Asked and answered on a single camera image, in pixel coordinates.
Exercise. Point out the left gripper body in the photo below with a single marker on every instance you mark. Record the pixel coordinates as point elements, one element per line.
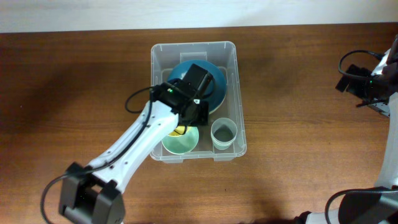
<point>201,116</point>

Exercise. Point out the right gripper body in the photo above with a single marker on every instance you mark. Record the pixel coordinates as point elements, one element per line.
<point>370,90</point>

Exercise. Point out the yellow small bowl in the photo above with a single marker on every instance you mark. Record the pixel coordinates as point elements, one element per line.
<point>179,131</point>

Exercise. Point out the dark blue bowl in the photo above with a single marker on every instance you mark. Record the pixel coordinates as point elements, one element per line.
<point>217,90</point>

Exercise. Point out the grey plastic cup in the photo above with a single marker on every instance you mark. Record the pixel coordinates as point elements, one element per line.
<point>224,129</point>

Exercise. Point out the mint green small bowl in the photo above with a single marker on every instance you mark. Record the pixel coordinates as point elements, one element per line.
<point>182,144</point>

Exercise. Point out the cream plastic cup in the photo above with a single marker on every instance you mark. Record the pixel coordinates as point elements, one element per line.
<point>218,141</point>

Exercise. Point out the mint green plastic cup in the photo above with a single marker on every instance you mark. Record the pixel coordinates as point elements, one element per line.
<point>223,147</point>

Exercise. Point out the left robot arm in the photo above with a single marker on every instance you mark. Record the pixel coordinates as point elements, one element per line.
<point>94,193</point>

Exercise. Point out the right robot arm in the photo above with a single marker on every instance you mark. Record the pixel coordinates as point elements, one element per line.
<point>377,204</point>

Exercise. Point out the clear plastic storage bin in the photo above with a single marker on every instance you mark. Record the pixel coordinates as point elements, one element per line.
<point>165,57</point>

